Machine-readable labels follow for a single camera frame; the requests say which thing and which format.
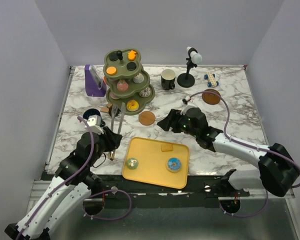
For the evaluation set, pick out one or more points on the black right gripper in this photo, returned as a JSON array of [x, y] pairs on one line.
[[165, 123]]

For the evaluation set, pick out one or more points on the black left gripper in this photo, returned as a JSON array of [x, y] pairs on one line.
[[112, 139]]

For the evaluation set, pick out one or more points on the white sprinkled donut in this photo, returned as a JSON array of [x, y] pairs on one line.
[[145, 93]]

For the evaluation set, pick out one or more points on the yellow serving tray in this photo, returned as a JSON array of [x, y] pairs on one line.
[[152, 163]]

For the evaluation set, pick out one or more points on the blue frosted donut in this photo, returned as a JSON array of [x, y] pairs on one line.
[[173, 165]]

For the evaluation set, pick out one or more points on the pink frosted donut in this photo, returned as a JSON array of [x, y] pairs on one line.
[[113, 96]]

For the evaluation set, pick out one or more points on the black lamp white bulb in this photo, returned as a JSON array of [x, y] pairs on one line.
[[187, 80]]

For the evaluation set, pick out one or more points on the grey snowball cake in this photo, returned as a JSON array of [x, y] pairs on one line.
[[138, 78]]

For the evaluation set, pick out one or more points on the green tiered cake stand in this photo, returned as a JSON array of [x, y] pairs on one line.
[[129, 85]]

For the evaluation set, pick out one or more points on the pink snowball cake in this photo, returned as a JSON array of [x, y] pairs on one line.
[[122, 85]]

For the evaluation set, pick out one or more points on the round orange biscuit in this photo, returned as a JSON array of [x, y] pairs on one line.
[[111, 70]]

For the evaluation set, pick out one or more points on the orange fish cookie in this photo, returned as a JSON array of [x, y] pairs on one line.
[[132, 54]]

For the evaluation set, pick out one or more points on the black patterned sandwich cookie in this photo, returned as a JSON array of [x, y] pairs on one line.
[[113, 56]]

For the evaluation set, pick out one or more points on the yellow frosted donut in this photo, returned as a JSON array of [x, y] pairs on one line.
[[132, 105]]

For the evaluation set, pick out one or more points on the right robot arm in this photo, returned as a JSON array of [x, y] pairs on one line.
[[277, 170]]

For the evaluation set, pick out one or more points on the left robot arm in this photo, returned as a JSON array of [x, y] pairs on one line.
[[74, 170]]

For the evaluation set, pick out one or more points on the light wooden coaster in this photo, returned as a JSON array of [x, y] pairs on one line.
[[147, 118]]

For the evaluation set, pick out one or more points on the rectangular beige biscuit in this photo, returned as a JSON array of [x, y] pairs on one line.
[[166, 147]]

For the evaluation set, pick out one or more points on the small wooden block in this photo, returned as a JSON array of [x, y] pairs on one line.
[[107, 108]]

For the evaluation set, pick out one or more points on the green snowball cake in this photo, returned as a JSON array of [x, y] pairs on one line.
[[132, 163]]

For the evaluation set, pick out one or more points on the dark blue mug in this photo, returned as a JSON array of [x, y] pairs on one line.
[[93, 112]]

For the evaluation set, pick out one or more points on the black cream mug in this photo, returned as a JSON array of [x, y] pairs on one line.
[[168, 77]]

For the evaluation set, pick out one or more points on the dark wooden coaster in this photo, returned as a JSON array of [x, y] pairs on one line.
[[211, 96]]

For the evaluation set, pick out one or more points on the purple box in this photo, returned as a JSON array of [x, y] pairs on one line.
[[94, 85]]

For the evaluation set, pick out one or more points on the toy car blue wheels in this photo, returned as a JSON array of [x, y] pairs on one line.
[[211, 78]]

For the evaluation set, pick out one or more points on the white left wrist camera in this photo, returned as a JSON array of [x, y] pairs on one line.
[[94, 122]]

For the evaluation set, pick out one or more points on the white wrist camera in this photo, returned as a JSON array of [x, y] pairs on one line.
[[188, 103], [94, 122]]

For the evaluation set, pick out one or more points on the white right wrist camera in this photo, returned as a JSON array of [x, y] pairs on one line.
[[188, 103]]

